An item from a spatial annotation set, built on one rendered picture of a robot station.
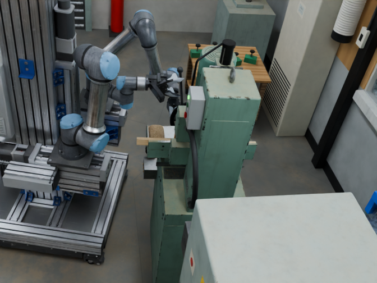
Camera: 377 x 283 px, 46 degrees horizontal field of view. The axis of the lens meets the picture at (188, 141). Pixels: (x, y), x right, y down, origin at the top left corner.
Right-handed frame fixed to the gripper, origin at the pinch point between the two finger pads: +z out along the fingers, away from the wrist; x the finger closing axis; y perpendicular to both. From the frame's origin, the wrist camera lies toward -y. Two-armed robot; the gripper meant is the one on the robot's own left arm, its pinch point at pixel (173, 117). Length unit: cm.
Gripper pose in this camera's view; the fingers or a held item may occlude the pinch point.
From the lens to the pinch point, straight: 285.1
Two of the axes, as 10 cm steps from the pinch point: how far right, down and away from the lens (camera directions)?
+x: -9.9, -0.3, -1.6
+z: 0.2, 9.5, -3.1
